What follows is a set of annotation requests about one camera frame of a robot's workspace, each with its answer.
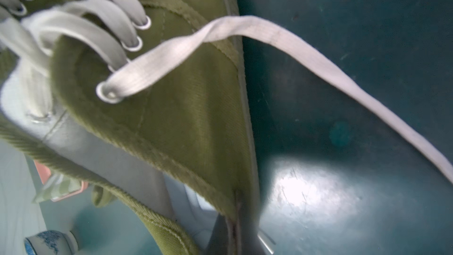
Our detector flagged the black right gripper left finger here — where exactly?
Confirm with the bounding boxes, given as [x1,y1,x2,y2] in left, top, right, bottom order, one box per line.
[205,215,237,255]

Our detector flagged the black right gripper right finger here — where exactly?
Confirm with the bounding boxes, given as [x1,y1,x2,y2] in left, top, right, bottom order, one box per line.
[235,191,265,255]

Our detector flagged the olive green shoe white laces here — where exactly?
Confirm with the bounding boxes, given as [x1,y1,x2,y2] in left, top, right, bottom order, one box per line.
[92,185,117,208]

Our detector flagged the blue white patterned bowl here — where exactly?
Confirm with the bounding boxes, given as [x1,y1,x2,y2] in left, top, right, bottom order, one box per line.
[24,230,79,255]

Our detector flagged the pink tray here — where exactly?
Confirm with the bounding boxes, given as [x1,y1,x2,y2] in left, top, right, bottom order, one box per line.
[34,161,88,202]

